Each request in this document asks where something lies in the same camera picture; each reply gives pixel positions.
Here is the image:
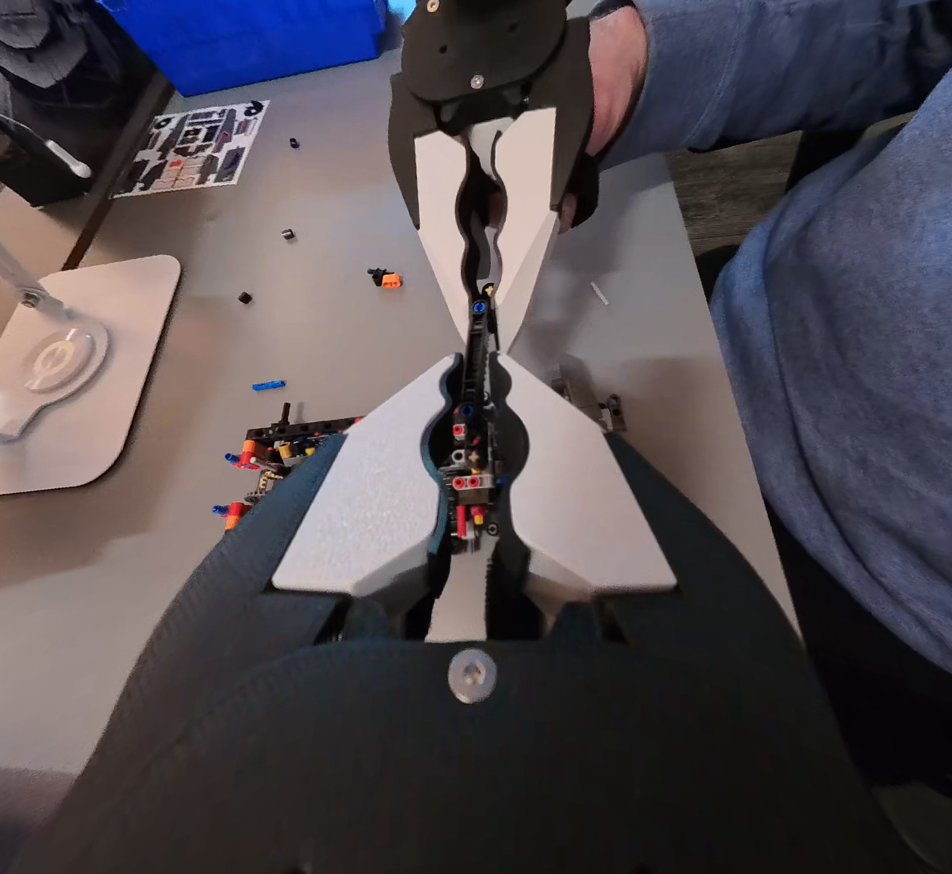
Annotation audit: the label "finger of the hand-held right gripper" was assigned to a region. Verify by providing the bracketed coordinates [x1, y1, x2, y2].
[414, 132, 480, 350]
[487, 107, 560, 354]

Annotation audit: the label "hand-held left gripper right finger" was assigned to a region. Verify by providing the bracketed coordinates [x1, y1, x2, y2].
[483, 352, 679, 641]

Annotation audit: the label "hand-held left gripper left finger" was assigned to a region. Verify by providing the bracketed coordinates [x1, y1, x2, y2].
[270, 350, 477, 643]

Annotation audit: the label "black lego beam assembly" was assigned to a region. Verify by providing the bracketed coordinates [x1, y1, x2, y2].
[437, 297, 514, 559]

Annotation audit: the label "person's right forearm blue sleeve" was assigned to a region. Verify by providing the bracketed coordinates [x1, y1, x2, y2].
[588, 0, 952, 172]

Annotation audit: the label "multicoloured lego chassis assembly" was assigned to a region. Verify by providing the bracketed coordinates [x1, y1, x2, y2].
[212, 402, 358, 527]

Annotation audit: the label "grey lego piece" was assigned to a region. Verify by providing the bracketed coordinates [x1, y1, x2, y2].
[554, 361, 626, 432]

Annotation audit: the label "dark lego set box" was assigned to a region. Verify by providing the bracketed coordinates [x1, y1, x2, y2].
[0, 0, 168, 209]

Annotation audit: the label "person's right hand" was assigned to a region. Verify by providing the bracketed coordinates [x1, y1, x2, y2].
[588, 5, 648, 169]

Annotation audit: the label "blue plastic bin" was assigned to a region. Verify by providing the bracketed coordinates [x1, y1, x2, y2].
[97, 0, 388, 98]

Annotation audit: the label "sticker sheet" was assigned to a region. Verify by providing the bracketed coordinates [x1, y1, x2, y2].
[112, 99, 271, 200]

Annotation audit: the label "white desk stand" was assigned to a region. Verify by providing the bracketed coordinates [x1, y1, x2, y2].
[0, 242, 181, 497]

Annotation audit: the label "person's leg dark pants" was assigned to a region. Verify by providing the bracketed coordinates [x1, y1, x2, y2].
[766, 502, 952, 801]

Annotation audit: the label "person's torso blue sweater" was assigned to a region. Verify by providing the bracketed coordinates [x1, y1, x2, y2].
[710, 71, 952, 674]

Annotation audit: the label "white cable with plug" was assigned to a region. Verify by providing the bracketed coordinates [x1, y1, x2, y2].
[0, 112, 94, 179]

